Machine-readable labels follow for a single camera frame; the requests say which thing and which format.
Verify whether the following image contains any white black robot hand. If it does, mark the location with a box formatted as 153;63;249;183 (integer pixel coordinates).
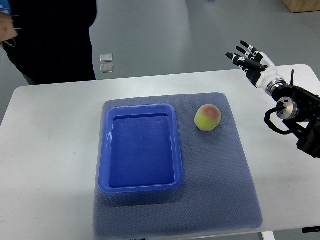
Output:
225;40;286;96

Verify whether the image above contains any person's bare hand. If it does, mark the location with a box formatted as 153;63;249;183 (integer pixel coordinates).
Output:
0;12;18;42

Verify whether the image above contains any green red peach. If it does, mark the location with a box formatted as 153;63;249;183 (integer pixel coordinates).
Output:
194;104;222;132

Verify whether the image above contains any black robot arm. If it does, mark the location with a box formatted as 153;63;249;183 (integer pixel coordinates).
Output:
264;70;320;158

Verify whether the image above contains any upper metal floor plate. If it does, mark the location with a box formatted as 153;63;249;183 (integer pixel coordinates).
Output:
99;53;113;63

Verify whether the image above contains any person in black clothes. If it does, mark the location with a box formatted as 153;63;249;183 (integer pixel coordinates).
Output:
0;0;98;85

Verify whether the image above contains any wooden box corner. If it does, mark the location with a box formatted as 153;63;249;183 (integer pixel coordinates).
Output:
284;0;320;13

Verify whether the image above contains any grey blue mesh mat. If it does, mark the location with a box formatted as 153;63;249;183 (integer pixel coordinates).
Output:
93;93;263;240

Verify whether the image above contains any blue plastic tray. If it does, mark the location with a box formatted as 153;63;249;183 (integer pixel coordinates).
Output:
97;103;184;194

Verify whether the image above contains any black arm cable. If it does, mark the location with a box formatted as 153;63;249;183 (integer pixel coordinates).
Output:
264;105;293;135

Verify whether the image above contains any black table bracket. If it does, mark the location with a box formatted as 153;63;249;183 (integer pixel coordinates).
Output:
301;226;320;234

